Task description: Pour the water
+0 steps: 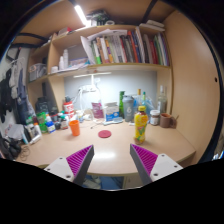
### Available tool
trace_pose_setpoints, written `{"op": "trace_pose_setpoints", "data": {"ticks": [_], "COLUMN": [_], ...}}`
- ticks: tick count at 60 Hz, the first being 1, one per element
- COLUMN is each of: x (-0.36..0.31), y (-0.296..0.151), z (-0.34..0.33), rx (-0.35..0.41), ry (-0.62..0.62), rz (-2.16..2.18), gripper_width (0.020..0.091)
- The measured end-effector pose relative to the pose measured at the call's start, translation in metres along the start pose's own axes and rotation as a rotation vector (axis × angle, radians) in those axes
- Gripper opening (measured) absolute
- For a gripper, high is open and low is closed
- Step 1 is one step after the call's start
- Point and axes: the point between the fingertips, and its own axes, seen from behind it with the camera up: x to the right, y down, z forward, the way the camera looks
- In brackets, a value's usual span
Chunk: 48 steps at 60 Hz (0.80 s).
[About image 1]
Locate dark jar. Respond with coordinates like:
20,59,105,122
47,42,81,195
59,114,70,130

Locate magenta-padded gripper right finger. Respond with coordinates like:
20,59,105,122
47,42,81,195
129,143,184,186

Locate small white bottle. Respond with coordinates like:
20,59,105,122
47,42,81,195
77,109,86,123

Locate hanging clothes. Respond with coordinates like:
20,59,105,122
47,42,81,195
0,56,29,124

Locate ceiling tube light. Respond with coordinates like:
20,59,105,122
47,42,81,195
73,4,89,27

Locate wooden shelf unit with books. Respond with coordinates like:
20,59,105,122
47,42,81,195
26,8,174,113

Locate brown mug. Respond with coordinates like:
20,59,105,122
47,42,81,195
159,112,177,129

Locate white LED desk lamp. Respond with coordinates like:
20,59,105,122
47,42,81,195
73,71,113,108

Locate grey shaker bottle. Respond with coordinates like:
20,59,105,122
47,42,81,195
121,95,135,123

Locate black bag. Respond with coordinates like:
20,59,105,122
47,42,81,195
0,131,23,161

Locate red and white canister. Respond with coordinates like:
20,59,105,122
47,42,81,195
62,100,75,120

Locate black box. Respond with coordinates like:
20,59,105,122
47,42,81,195
35,96,50,114

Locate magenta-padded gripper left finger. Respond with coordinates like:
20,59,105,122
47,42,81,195
43,144,95,187

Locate white power strip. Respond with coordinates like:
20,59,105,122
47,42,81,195
79,85,98,93

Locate magenta pouch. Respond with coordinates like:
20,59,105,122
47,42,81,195
91,101,105,120

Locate orange plastic cup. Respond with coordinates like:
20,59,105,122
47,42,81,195
68,119,81,137

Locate black cable coil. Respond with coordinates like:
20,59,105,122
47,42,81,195
18,143,32,161

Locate flat round red coaster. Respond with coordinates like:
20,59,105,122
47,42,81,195
97,129,112,139

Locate clear bottle with green cap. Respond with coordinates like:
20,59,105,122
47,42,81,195
141,91,148,107

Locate brown jar with white lid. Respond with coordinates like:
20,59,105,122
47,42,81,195
149,109,161,126

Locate clear glass bottle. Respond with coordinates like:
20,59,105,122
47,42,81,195
156,85,168,115

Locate white and blue box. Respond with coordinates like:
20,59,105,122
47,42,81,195
103,101,121,122

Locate green packet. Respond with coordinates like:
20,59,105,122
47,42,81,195
35,111,48,134

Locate light blue hairbrush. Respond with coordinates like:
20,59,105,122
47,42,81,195
102,116,124,126

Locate yellow drink bottle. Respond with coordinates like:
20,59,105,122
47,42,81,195
133,105,149,145

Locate white bottle with blue cap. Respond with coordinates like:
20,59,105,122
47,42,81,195
45,114,56,134

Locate blue plastic bag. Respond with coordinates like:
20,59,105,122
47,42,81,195
133,94,155,121

